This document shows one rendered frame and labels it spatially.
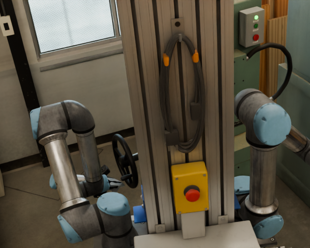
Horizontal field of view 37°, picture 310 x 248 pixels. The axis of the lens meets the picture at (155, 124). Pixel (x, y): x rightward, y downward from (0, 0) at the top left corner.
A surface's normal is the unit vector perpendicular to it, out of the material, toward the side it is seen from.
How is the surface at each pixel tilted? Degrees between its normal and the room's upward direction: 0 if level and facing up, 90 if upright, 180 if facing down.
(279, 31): 87
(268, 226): 98
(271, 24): 86
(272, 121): 83
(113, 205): 8
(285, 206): 0
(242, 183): 8
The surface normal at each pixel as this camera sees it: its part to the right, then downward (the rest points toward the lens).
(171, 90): 0.10, 0.52
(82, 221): 0.21, -0.33
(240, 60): 0.43, 0.45
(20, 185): -0.10, -0.84
